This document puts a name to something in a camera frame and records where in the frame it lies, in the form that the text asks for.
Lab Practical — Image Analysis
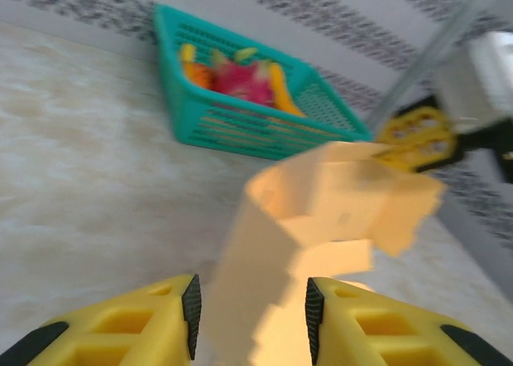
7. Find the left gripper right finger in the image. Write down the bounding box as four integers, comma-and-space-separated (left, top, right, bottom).
305, 276, 513, 366

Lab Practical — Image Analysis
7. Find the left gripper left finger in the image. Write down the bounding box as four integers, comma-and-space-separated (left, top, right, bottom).
0, 273, 201, 366

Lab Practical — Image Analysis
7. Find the yellow paper box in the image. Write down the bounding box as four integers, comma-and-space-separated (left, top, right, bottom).
206, 140, 448, 366

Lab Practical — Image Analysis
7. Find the yellow banana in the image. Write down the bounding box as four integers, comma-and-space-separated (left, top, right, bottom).
268, 61, 308, 118

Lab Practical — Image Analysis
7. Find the teal plastic basket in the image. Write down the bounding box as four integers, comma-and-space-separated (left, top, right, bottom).
154, 4, 374, 161

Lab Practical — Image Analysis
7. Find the pink dragon fruit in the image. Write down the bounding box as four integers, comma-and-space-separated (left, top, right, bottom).
210, 47, 277, 107

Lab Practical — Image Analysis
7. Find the orange fruit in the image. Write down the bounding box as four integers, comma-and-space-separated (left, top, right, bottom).
182, 61, 213, 90

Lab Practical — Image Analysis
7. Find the small yellow fruit piece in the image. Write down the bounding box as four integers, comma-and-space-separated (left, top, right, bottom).
179, 43, 196, 69

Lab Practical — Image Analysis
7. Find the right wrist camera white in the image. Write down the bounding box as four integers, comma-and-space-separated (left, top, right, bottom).
434, 31, 513, 135

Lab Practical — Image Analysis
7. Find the right aluminium frame post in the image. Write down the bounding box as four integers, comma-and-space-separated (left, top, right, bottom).
366, 0, 504, 131

